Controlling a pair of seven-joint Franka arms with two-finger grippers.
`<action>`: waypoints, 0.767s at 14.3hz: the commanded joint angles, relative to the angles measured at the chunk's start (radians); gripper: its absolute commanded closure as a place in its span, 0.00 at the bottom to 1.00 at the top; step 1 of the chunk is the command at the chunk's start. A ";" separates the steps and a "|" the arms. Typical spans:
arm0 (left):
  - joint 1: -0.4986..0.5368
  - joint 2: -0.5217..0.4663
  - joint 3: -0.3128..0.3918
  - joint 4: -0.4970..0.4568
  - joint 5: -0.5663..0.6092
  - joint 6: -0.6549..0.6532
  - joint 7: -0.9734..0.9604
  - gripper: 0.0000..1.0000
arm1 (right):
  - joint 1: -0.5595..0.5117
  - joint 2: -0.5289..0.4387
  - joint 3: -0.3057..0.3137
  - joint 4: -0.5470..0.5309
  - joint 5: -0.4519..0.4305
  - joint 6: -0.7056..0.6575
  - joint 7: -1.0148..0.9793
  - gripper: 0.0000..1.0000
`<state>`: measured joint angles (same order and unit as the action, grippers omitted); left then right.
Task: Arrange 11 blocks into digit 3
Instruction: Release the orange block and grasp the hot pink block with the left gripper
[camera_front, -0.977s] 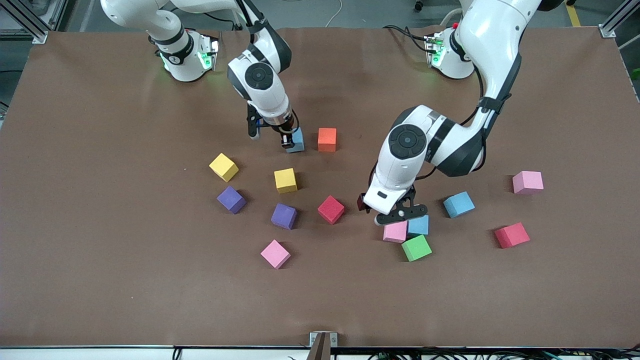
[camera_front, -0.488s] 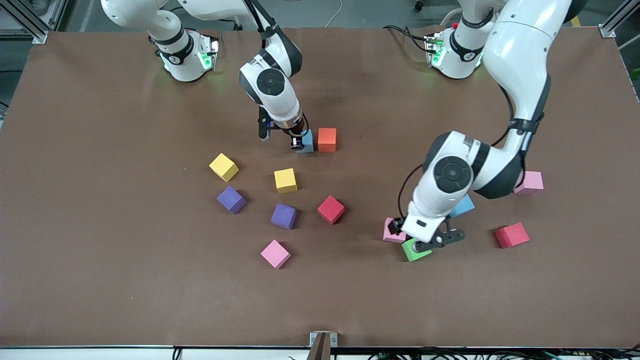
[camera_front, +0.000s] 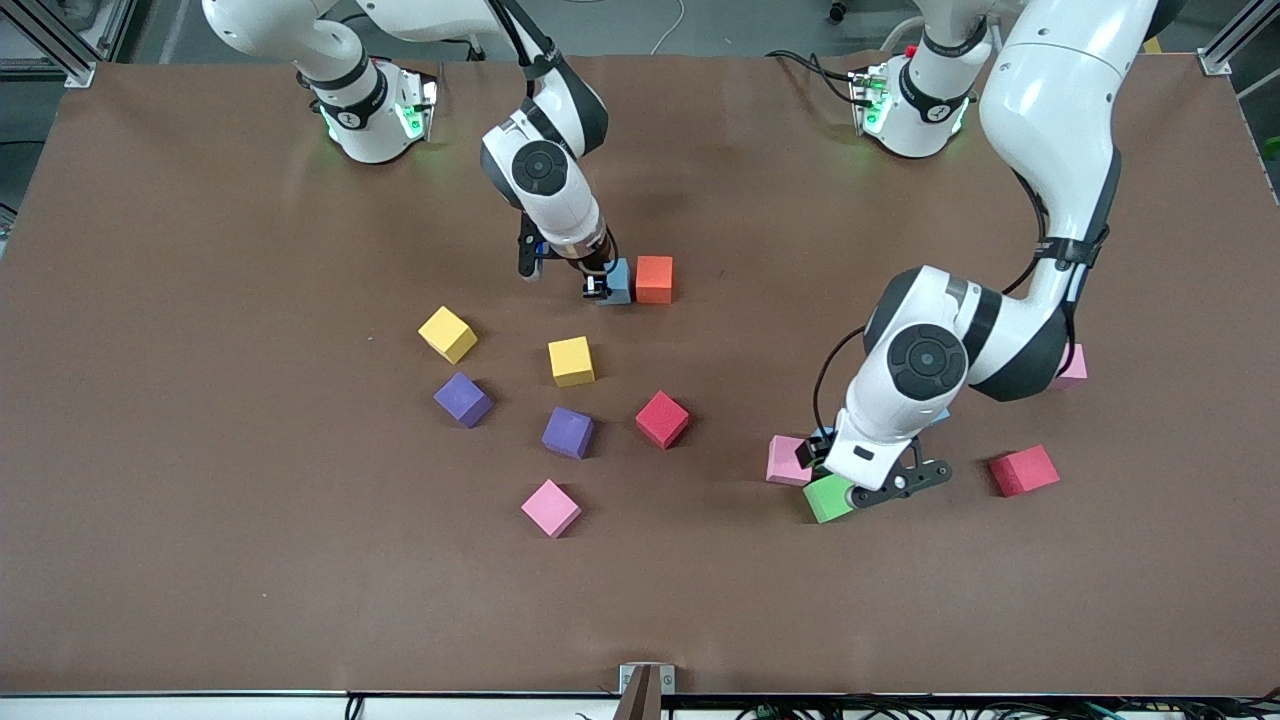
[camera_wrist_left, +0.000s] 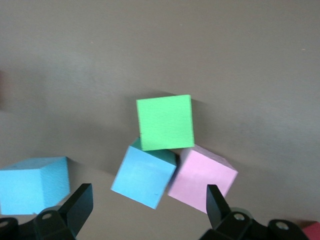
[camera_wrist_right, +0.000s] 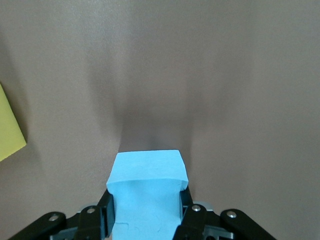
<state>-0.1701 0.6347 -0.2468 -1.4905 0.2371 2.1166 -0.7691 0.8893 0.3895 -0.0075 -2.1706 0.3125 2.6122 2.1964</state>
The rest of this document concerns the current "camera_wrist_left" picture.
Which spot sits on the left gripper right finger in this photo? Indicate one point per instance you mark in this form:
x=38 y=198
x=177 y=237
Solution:
x=237 y=230

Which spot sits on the red foam cube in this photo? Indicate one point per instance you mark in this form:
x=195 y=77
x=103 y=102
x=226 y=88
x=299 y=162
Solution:
x=2 y=90
x=313 y=233

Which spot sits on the green foam cube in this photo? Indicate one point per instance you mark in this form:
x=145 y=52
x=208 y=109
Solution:
x=165 y=122

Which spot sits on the pink foam cube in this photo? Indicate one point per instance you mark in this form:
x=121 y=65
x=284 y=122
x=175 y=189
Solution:
x=197 y=177

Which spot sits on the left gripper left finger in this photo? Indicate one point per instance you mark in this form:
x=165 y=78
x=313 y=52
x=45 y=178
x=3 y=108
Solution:
x=62 y=225

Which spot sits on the brown table cover mat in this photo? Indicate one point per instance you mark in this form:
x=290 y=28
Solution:
x=225 y=62

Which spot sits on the blue foam cube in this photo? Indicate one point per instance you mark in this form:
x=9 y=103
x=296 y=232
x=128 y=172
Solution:
x=25 y=187
x=142 y=177

